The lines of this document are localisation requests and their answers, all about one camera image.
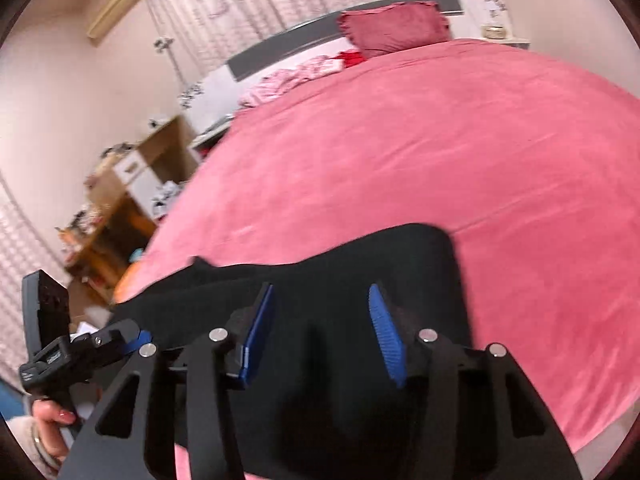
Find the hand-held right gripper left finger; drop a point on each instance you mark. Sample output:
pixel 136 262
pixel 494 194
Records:
pixel 257 330

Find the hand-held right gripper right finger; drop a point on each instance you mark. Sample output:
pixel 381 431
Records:
pixel 385 335

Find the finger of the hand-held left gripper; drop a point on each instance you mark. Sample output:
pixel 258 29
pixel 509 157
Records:
pixel 122 340

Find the black pants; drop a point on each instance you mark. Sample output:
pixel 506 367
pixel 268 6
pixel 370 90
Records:
pixel 325 270

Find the person's left forearm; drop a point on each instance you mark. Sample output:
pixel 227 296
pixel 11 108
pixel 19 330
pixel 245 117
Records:
pixel 25 447

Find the person's left hand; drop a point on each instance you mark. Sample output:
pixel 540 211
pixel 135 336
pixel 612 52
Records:
pixel 50 422

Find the wooden desk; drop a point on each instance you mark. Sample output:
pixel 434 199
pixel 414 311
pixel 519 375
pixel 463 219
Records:
pixel 115 220

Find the white cardboard box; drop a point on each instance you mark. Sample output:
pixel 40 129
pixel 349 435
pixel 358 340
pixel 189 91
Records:
pixel 165 200

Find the pink bed blanket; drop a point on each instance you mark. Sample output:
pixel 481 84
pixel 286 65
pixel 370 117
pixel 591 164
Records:
pixel 400 150

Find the white nightstand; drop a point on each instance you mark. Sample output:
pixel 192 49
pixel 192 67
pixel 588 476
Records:
pixel 510 41
pixel 212 135

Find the pink floral clothing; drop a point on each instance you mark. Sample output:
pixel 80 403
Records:
pixel 295 77

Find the red clothing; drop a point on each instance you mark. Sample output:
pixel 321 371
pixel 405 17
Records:
pixel 352 57

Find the grey and white headboard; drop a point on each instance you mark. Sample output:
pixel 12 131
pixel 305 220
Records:
pixel 280 47

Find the dark pink ruffled pillow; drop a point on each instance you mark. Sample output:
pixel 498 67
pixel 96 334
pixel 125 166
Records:
pixel 395 27

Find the beige air conditioner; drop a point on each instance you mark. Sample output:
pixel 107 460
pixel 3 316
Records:
pixel 117 7

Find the white wall socket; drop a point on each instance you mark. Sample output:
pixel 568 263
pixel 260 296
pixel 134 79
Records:
pixel 164 44

